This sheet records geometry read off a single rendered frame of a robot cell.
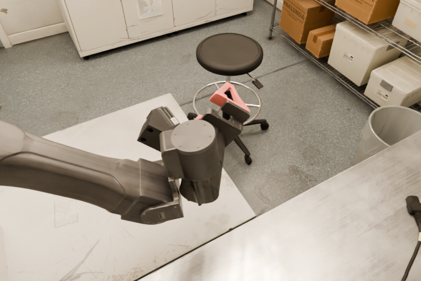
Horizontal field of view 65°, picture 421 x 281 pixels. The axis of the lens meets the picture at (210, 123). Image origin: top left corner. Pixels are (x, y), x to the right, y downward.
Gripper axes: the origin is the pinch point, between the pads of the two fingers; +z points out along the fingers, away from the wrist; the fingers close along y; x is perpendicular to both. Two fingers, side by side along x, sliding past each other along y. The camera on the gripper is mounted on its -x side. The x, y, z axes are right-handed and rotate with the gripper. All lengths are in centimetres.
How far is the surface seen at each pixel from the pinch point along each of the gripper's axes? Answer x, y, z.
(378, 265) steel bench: 43.9, 4.6, -14.1
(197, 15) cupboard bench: 14, 100, 225
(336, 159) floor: 114, 63, 90
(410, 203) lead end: 51, -2, 0
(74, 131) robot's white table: -21.1, 43.0, 13.3
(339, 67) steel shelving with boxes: 110, 42, 160
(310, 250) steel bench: 32.5, 11.5, -12.6
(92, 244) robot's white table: -6.1, 35.2, -17.1
